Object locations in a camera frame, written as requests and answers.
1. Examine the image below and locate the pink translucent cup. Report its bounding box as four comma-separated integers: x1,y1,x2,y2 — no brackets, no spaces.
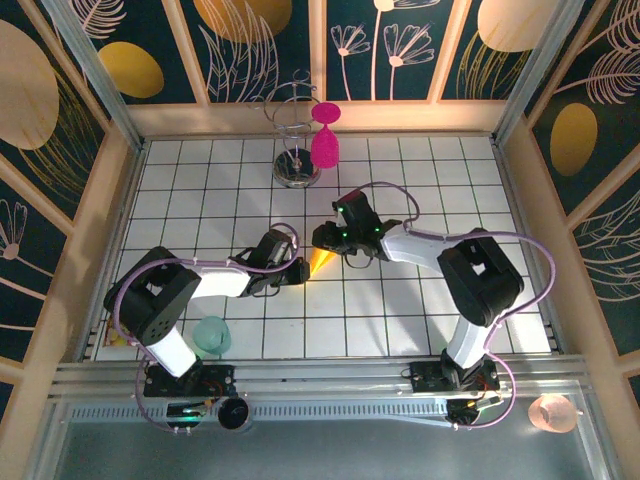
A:
527,393,577,434

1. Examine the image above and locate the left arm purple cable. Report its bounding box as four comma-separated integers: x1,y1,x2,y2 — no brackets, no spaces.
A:
112,222,301,434

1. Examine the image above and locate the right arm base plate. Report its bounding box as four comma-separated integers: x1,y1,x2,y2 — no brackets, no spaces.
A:
408,359,501,394

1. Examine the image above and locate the chrome wire glass stand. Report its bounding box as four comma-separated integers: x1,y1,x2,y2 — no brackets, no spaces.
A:
247,69,324,190

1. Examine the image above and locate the pink wine glass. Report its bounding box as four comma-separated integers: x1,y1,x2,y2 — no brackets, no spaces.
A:
310,101,343,169

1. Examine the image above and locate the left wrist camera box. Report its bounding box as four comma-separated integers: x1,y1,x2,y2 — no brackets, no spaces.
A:
257,228,299,264

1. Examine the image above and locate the black round knob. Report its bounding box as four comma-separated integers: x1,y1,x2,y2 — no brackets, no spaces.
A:
217,397,251,431

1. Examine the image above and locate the colourful snack packet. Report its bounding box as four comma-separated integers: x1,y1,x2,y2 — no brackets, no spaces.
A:
102,319,136,349

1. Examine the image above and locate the yellow cloth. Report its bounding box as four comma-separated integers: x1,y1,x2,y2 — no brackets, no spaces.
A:
308,245,334,279

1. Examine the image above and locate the aluminium corner post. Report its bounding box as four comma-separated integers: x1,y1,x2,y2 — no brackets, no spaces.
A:
492,0,600,147
39,0,146,151

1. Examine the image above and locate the slotted metal vent strip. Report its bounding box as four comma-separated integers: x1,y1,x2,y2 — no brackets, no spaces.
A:
69,402,451,422

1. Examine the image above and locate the aluminium mounting rail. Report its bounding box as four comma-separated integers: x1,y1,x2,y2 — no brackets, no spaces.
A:
49,353,601,401

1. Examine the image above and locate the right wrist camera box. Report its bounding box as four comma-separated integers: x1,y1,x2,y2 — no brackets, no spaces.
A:
333,188,384,234

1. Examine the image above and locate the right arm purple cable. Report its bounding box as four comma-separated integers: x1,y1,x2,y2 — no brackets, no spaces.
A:
349,180,557,432

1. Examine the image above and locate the black electronics module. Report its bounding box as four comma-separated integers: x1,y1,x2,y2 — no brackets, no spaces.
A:
446,397,504,431
165,399,211,432

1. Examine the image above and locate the green translucent cup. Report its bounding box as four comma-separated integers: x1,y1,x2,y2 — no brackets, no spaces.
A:
193,315,233,357

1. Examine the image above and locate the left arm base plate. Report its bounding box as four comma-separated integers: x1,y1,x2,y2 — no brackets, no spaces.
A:
143,363,237,399

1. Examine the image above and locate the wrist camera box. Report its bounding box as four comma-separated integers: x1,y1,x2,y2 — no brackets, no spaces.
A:
257,228,299,264
333,188,384,234

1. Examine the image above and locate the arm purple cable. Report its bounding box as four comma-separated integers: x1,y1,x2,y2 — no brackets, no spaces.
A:
112,222,301,434
349,180,557,432

